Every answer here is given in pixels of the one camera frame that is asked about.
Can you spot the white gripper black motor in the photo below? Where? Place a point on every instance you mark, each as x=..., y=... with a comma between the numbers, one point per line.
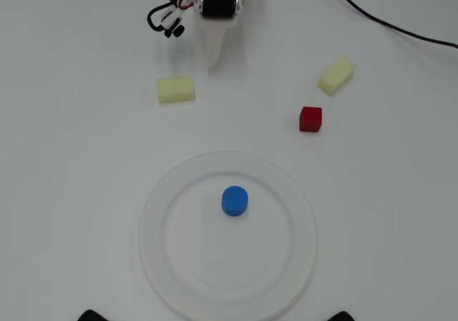
x=218, y=4

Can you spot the blue ribbed cylinder block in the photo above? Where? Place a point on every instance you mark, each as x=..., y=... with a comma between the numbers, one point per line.
x=234, y=201

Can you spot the pale yellow rectangular block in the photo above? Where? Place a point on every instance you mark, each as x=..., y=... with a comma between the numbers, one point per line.
x=176, y=89
x=336, y=76

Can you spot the red cube block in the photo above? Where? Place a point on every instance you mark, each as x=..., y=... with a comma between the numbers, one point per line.
x=310, y=119

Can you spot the white plastic dish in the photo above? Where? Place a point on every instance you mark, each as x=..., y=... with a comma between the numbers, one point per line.
x=186, y=246

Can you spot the black stand foot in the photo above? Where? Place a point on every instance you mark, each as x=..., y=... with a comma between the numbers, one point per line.
x=91, y=316
x=343, y=316

